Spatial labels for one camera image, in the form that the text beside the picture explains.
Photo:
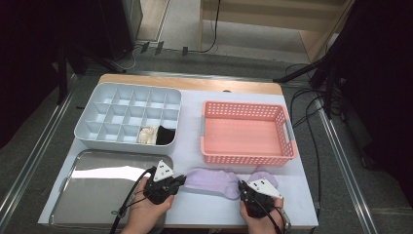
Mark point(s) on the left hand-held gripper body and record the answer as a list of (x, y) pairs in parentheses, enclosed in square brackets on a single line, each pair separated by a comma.
[(160, 190)]

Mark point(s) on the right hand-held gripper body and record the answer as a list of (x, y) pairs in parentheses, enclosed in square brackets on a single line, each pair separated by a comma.
[(259, 204)]

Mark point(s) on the lilac underwear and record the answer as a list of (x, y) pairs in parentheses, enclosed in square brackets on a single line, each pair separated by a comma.
[(211, 180)]

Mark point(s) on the black underwear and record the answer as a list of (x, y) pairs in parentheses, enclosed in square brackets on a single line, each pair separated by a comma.
[(165, 136)]

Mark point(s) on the pink perforated plastic basket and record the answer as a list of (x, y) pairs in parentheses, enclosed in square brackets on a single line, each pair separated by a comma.
[(246, 136)]

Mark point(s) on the white divided storage box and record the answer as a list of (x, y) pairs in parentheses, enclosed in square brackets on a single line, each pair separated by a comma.
[(126, 148)]

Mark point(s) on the cream underwear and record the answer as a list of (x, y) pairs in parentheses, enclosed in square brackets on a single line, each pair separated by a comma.
[(147, 135)]

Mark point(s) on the person's right hand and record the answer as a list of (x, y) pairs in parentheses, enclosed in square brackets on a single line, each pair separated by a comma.
[(263, 227)]

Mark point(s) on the person's left hand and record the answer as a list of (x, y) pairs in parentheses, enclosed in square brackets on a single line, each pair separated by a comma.
[(144, 221)]

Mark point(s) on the shiny metal tray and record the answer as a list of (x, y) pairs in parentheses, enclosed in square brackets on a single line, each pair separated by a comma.
[(97, 201)]

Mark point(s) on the black metal stand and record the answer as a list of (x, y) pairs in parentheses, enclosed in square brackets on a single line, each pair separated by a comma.
[(329, 87)]

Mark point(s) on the dark curtain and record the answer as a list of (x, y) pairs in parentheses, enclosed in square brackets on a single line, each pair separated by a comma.
[(26, 65), (383, 97)]

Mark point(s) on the dark cabinet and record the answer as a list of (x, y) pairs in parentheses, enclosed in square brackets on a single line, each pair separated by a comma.
[(120, 26)]

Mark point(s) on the light wooden shelf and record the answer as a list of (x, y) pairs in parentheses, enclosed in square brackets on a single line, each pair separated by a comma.
[(259, 19)]

